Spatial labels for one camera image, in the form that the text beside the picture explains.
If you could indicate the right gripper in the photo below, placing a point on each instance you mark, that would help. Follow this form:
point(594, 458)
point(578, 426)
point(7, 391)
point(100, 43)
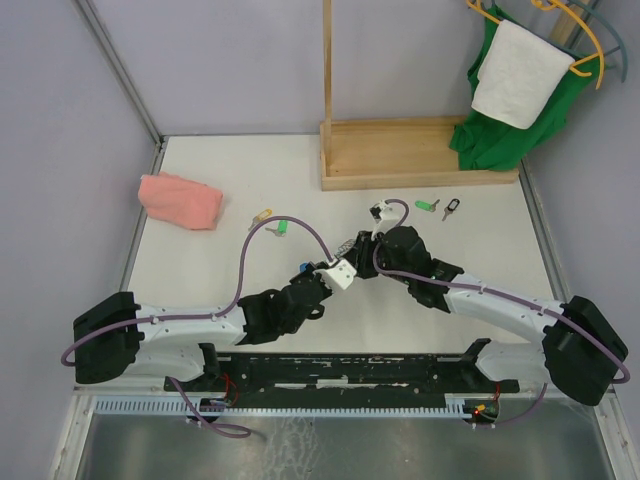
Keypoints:
point(359, 257)

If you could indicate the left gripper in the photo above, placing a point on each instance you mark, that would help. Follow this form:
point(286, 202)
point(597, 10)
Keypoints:
point(308, 272)

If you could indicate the metal keyring plate with keys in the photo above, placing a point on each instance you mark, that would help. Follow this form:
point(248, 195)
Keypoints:
point(340, 252)

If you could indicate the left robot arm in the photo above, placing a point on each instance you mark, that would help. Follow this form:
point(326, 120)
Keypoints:
point(122, 344)

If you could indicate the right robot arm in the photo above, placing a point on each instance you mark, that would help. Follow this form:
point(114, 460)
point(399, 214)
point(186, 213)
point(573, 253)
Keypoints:
point(570, 344)

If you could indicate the green tag key left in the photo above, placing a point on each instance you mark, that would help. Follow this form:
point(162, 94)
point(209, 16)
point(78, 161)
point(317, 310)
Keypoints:
point(278, 228)

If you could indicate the green tag key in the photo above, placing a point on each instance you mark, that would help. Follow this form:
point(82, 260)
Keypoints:
point(426, 206)
point(278, 228)

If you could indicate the green tag key right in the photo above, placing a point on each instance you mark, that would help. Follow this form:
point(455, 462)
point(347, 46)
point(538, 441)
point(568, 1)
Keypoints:
point(426, 206)

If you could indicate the yellow tag key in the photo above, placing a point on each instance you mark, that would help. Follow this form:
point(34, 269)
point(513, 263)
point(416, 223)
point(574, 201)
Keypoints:
point(260, 217)

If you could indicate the wooden rack stand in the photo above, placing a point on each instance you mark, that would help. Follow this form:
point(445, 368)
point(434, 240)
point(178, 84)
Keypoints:
point(389, 153)

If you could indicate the black tag key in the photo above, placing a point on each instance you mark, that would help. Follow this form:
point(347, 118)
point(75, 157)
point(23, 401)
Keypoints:
point(450, 208)

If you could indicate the pink folded towel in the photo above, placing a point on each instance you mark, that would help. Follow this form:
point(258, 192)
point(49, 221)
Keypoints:
point(181, 202)

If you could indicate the green cloth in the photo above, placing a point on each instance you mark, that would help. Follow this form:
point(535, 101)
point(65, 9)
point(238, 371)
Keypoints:
point(483, 143)

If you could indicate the white towel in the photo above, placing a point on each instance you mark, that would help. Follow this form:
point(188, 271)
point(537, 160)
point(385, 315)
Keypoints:
point(518, 75)

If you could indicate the grey-green hanger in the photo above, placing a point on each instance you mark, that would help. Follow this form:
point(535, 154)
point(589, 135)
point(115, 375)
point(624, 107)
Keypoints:
point(595, 10)

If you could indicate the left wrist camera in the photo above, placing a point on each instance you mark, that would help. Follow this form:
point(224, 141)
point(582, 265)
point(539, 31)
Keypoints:
point(339, 276)

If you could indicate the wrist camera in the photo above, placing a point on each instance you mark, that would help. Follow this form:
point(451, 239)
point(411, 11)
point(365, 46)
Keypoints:
point(339, 276)
point(386, 216)

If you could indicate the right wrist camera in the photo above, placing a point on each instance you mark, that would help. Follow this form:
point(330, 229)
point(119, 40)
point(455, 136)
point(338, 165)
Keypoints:
point(386, 216)

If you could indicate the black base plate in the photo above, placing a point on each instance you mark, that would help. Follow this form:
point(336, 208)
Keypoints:
point(253, 379)

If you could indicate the white cable duct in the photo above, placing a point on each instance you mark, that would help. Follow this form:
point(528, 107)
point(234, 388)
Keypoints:
point(451, 408)

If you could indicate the metal corner frame post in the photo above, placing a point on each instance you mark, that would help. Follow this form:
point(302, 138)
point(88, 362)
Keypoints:
point(97, 27)

